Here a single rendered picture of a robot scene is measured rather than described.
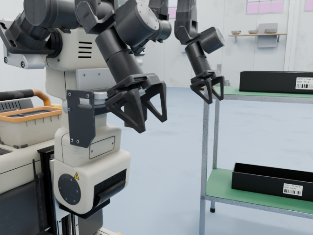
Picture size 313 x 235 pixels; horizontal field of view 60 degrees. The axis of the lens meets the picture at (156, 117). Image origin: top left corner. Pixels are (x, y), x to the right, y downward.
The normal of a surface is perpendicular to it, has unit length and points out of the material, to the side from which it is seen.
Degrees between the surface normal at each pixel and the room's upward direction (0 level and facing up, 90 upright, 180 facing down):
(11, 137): 92
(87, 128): 90
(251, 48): 90
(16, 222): 90
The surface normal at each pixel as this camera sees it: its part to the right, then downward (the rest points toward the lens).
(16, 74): 0.94, 0.07
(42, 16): -0.51, 0.19
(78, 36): 0.84, 0.25
